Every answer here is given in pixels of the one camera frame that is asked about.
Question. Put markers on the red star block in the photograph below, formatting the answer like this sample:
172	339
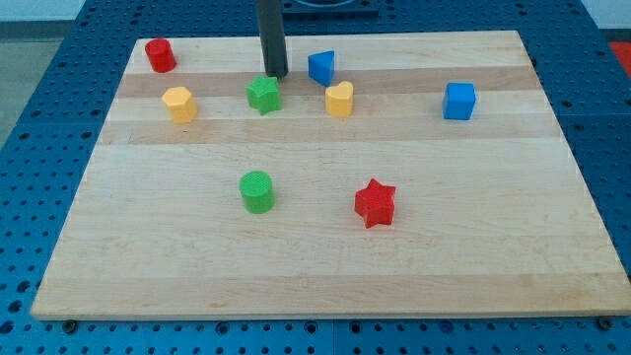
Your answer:
375	203

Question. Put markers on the green star block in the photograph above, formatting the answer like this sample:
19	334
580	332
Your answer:
263	94

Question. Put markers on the blue triangle block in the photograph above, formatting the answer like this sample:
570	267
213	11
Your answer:
321	67

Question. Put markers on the green cylinder block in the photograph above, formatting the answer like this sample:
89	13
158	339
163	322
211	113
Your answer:
257	193

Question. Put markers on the wooden board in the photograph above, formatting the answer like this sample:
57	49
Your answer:
492	216

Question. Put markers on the yellow heart block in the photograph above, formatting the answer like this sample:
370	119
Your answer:
339	99

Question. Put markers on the yellow hexagon block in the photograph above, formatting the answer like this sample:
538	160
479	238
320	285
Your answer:
180	104

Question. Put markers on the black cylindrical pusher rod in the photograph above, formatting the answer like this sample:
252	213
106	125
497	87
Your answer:
272	37

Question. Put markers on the blue cube block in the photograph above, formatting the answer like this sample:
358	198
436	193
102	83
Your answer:
458	101

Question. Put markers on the red cylinder block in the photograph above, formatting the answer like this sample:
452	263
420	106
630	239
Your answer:
160	54

